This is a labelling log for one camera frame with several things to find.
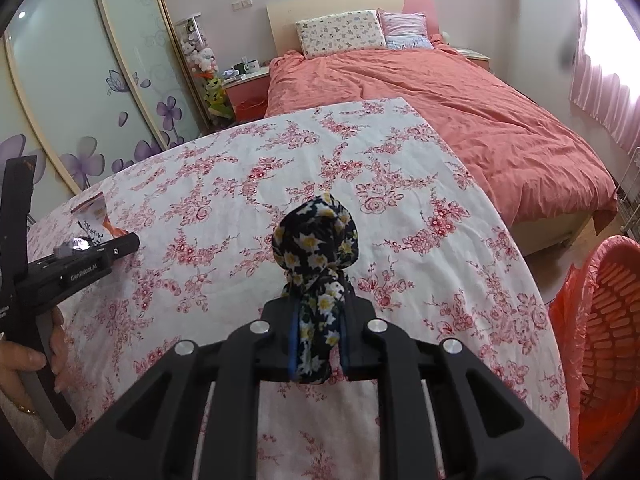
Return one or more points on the dark daisy print cloth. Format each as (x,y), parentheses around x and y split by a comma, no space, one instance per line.
(315,240)

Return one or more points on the green plush toy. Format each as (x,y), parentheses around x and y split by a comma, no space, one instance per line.
(217,100)

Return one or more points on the floral print pillow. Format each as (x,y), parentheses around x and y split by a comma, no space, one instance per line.
(340,32)

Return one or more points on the orange plastic bag liner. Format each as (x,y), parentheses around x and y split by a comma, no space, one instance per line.
(570,340)

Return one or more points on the plush toy display tube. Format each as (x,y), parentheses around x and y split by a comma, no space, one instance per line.
(195,45)

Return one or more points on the red floral tablecloth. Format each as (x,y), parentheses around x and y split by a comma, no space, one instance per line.
(250,185)

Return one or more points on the cream pink bed headboard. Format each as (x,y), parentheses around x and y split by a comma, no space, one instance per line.
(320,5)

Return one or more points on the dark green white mug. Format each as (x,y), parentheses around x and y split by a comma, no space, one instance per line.
(251,66)

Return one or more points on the pink curtain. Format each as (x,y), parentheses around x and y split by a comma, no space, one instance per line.
(605,90)

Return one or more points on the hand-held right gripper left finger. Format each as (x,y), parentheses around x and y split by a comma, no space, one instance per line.
(295,335)

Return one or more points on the orange snack packet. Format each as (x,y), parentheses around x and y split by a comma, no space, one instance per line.
(97,217)

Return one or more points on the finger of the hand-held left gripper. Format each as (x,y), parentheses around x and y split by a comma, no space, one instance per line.
(122,247)

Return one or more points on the bed with pink cover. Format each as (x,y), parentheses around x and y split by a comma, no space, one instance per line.
(450,110)

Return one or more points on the white wall socket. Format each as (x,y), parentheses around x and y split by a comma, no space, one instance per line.
(240,5)

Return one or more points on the cream bed base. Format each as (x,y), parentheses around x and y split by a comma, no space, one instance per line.
(550,232)

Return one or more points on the person's left hand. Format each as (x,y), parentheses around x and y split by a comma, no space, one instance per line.
(15,360)

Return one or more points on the pink nightstand with book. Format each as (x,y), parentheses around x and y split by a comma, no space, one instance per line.
(472,57)

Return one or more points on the orange plastic basket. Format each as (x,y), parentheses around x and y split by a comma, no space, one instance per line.
(615,320)

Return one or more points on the flower print wardrobe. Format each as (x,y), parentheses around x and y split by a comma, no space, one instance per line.
(75,60)

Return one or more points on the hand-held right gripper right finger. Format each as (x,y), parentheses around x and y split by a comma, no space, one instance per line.
(346,342)

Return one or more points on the striped pink pillow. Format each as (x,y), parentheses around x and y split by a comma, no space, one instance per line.
(407,30)

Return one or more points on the pink nightstand with mug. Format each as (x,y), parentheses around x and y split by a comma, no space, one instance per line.
(247,92)

